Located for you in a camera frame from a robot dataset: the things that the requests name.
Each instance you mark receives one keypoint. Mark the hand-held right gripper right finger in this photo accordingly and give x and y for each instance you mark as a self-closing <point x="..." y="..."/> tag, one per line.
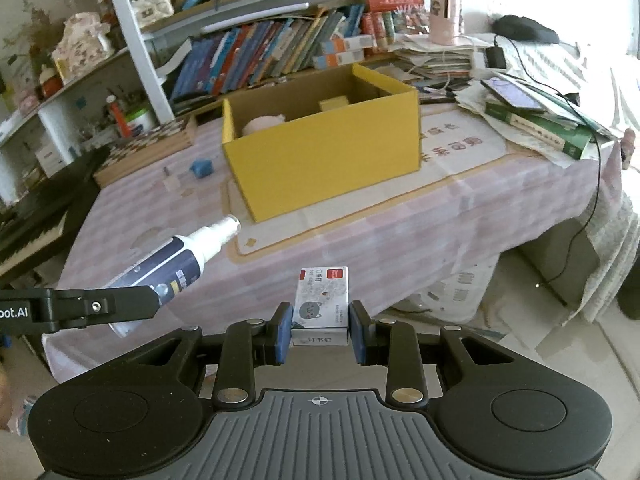
<point x="360" y="332"/>

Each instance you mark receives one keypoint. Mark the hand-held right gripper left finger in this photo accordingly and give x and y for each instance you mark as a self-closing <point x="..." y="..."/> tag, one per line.
<point x="282" y="332"/>

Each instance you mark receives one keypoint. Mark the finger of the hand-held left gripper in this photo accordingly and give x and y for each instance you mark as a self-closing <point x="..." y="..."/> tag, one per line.
<point x="110" y="305"/>

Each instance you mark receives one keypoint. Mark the white staple box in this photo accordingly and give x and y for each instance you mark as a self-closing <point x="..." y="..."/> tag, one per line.
<point x="320" y="305"/>

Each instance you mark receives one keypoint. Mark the white and blue spray bottle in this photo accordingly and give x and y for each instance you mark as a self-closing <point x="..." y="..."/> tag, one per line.
<point x="165" y="265"/>

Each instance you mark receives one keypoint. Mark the yellow cardboard box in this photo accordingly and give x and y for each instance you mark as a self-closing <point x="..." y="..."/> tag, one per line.
<point x="320" y="160"/>

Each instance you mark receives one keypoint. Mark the pink plush toy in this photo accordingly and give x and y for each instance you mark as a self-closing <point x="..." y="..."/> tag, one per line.
<point x="262" y="124"/>

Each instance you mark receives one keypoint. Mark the small yellow box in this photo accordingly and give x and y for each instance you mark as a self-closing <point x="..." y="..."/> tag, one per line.
<point x="334" y="103"/>

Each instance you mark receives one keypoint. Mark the black piano keyboard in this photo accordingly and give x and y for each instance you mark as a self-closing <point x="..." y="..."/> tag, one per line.
<point x="40" y="220"/>

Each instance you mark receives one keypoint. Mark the newspaper on floor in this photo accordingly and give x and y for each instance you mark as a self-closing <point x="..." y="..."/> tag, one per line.
<point x="450" y="290"/>

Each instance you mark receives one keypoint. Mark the wooden chess board box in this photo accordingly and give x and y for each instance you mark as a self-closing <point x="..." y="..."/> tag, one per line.
<point x="150" y="147"/>

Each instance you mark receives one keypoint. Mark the small blue object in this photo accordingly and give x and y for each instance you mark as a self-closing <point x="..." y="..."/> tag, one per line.
<point x="202" y="169"/>

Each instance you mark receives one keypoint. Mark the white and green jar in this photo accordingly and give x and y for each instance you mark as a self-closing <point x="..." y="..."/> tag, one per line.
<point x="140" y="121"/>

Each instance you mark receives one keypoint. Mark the white paper mat brown border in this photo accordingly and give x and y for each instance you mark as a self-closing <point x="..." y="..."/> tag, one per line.
<point x="450" y="150"/>

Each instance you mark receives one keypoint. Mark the grey green cabinet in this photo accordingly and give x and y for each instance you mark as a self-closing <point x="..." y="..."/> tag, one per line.
<point x="555" y="260"/>

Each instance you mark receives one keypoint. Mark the newspaper sheets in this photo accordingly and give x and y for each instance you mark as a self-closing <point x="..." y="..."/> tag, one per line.
<point x="500" y="129"/>

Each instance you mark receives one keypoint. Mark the white bookshelf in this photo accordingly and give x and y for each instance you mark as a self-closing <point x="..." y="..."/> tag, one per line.
<point x="145" y="60"/>

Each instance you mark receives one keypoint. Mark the floral house ornament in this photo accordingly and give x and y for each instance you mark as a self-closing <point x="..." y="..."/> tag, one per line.
<point x="82" y="45"/>

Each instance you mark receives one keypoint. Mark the thick green book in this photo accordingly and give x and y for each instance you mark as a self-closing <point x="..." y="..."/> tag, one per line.
<point x="545" y="135"/>

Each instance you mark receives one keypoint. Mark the orange and white small box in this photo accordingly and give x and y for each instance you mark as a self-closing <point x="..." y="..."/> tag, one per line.
<point x="337" y="59"/>
<point x="352" y="44"/>

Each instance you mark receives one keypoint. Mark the stack of papers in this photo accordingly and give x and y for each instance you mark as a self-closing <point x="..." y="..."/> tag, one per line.
<point x="435" y="60"/>

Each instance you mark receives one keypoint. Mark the smartphone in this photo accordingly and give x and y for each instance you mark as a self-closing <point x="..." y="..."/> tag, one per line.
<point x="512" y="94"/>

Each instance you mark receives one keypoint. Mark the row of coloured small boxes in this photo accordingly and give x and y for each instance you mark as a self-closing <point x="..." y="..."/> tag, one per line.
<point x="377" y="30"/>

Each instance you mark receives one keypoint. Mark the black power adapter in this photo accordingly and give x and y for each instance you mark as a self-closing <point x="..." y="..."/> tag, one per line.
<point x="495" y="57"/>

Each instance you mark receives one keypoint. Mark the red printed box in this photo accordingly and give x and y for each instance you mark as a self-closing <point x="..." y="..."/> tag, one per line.
<point x="395" y="5"/>

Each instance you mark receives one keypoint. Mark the white patterned cloth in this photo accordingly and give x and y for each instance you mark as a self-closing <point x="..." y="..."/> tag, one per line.
<point x="565" y="70"/>

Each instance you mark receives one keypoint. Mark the black computer mouse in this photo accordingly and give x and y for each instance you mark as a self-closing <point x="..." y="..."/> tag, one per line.
<point x="525" y="29"/>

